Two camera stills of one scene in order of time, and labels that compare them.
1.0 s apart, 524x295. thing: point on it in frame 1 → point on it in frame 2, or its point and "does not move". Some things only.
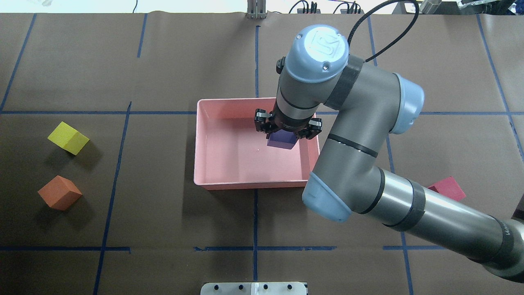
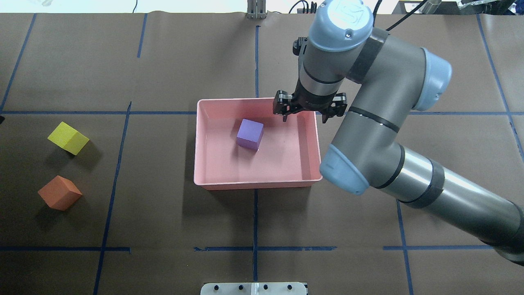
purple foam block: [282, 138] → [250, 134]
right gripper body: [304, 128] → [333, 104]
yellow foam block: [68, 138] does not move
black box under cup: [445, 7] does not move
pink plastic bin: [230, 153] does not move
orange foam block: [60, 193] does not move
